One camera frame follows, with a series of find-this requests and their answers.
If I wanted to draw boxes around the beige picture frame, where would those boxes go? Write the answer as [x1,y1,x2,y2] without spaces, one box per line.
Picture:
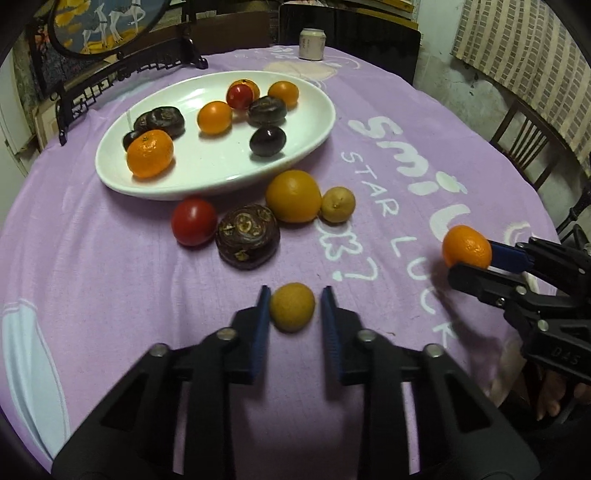
[33,99,63,151]

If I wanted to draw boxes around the small tan longan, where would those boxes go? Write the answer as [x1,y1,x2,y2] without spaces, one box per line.
[321,186,356,223]

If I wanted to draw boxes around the checkered hanging cloth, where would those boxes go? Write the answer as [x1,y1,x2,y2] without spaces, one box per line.
[452,0,591,176]

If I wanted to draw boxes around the purple printed tablecloth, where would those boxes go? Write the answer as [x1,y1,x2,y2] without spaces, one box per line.
[0,44,578,472]

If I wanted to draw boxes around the person's right hand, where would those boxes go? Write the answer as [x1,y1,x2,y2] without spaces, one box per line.
[536,369,589,423]

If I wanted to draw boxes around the red cherry tomato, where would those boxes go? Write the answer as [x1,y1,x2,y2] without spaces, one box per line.
[226,84,254,110]
[171,196,218,247]

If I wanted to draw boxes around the large dark water chestnut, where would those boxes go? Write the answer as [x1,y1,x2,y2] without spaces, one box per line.
[147,106,186,138]

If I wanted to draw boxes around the smooth yellow-orange citrus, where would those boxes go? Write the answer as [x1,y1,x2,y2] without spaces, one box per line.
[265,170,322,224]
[198,100,233,136]
[268,80,300,109]

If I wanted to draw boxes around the white oval plate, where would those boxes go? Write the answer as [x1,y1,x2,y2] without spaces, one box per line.
[95,71,336,201]

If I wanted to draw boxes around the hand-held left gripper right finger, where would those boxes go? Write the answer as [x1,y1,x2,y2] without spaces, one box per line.
[321,285,541,480]

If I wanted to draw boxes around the white drink can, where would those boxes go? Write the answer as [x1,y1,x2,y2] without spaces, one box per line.
[298,28,328,62]

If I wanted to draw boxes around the round deer screen black stand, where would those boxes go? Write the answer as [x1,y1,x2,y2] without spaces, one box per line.
[28,0,208,146]

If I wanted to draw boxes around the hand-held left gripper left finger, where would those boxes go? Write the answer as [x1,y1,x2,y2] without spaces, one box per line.
[51,285,271,480]

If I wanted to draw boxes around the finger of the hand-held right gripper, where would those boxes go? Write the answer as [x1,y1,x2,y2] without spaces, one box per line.
[448,263,550,324]
[489,237,591,301]

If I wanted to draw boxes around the slatted wooden chair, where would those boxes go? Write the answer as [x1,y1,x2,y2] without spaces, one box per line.
[489,97,566,190]

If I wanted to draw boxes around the large dimpled tangerine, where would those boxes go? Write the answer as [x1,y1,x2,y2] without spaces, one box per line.
[126,129,175,180]

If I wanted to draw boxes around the black flat panel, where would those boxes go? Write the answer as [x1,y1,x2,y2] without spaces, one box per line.
[278,2,422,86]

